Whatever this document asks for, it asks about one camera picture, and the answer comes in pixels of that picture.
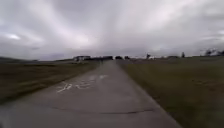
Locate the row of distant trees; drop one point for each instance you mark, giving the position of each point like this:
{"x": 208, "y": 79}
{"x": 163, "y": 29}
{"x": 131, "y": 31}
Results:
{"x": 200, "y": 53}

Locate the grass field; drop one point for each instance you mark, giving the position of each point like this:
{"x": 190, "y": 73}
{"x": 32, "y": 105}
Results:
{"x": 186, "y": 83}

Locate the pale building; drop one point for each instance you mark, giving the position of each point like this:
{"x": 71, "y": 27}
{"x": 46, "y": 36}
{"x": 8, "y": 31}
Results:
{"x": 81, "y": 58}

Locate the grey concrete path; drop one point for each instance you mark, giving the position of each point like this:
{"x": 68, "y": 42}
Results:
{"x": 100, "y": 103}

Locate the grass slope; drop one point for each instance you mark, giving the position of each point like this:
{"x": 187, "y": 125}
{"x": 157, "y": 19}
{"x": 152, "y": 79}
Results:
{"x": 26, "y": 75}

